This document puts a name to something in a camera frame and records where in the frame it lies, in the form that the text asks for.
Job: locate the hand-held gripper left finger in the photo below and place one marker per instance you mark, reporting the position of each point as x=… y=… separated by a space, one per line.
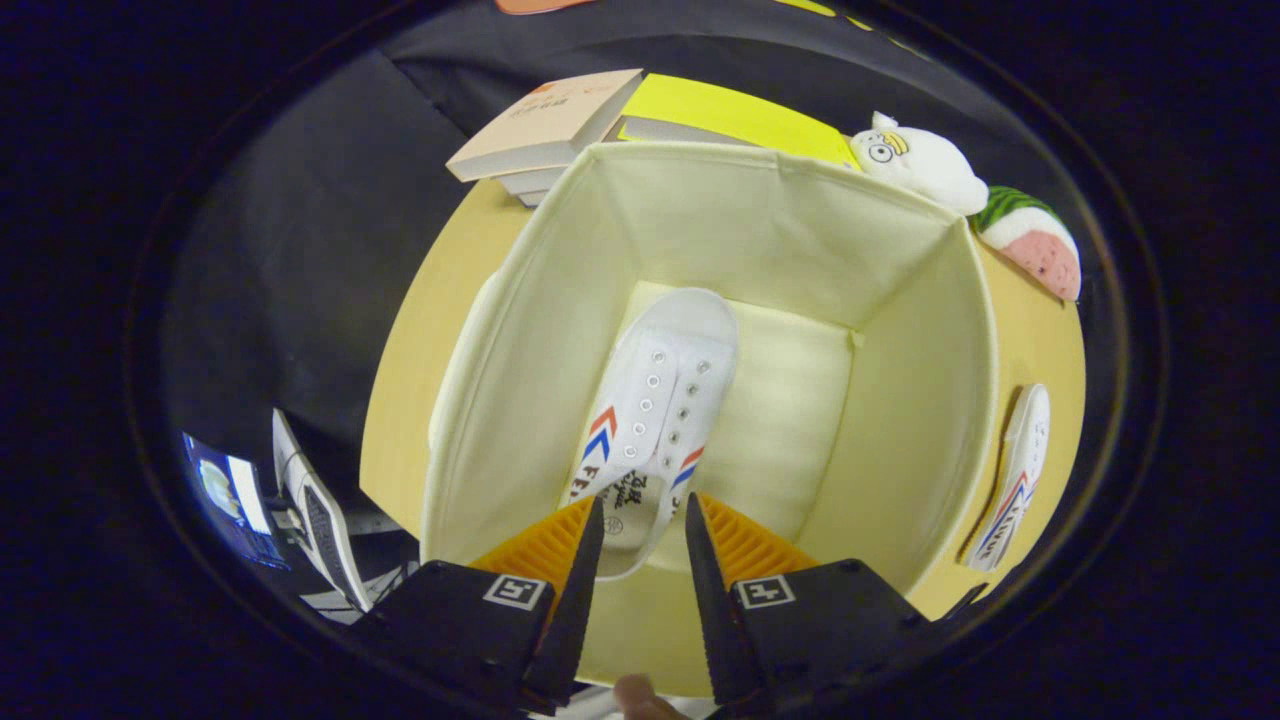
x=575 y=610

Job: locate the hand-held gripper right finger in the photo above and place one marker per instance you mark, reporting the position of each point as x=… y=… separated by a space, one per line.
x=715 y=620

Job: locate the white canvas shoe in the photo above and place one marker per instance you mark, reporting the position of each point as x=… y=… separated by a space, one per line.
x=660 y=370
x=1020 y=460

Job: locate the cream fabric storage box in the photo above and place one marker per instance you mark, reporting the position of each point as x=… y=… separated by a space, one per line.
x=780 y=230

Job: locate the black table clamp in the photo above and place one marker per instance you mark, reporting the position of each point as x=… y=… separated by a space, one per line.
x=962 y=604

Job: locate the white and black device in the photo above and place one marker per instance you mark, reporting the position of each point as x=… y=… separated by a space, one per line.
x=320 y=520

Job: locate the grey book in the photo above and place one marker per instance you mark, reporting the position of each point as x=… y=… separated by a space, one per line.
x=530 y=185

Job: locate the watermelon slice plush toy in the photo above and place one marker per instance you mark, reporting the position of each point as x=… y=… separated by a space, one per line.
x=1040 y=245

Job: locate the white plush toy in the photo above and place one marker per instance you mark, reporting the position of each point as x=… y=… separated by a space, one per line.
x=925 y=165

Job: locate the yellow book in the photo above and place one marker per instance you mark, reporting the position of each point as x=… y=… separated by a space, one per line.
x=720 y=110

